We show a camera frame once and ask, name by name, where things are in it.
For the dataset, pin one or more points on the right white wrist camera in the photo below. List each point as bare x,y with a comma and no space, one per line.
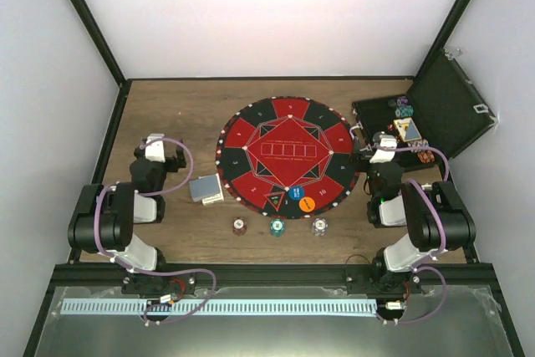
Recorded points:
384,148

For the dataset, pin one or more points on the green blue chip stack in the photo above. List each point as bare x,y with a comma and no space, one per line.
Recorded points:
277,227

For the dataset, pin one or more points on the orange chips in case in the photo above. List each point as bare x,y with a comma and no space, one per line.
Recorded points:
426,156

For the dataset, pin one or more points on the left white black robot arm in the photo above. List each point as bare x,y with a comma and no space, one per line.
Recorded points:
104,217

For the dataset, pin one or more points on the grey playing card deck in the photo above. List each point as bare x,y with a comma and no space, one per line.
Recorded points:
205,187

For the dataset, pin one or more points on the round red black poker mat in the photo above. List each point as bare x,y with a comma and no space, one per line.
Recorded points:
280,142

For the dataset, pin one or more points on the purple white chip stack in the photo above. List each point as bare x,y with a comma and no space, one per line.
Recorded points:
319,227

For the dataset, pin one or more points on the card deck in case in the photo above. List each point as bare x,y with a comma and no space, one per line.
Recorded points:
407,129

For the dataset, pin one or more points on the black poker chip case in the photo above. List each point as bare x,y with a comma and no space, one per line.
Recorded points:
449,112

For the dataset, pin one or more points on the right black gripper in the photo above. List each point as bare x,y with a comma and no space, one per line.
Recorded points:
364,156

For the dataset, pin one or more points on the light blue slotted cable duct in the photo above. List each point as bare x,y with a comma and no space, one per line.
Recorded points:
220,307

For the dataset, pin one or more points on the red black chip stack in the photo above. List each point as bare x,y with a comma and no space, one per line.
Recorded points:
239,227

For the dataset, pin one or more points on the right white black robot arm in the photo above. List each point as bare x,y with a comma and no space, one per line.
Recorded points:
435,217

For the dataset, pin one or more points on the blue round blind button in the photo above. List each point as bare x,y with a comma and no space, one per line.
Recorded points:
296,193

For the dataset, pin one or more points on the white card box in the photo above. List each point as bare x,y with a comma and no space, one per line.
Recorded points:
212,199

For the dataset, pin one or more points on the orange round blind button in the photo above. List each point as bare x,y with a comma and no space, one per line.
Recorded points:
307,204

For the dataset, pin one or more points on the triangular black dealer button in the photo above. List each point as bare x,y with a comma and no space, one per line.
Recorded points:
275,199

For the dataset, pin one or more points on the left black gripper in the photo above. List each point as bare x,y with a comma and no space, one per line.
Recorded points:
181,162

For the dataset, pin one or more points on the teal chips in case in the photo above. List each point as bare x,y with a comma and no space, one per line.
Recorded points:
404,111

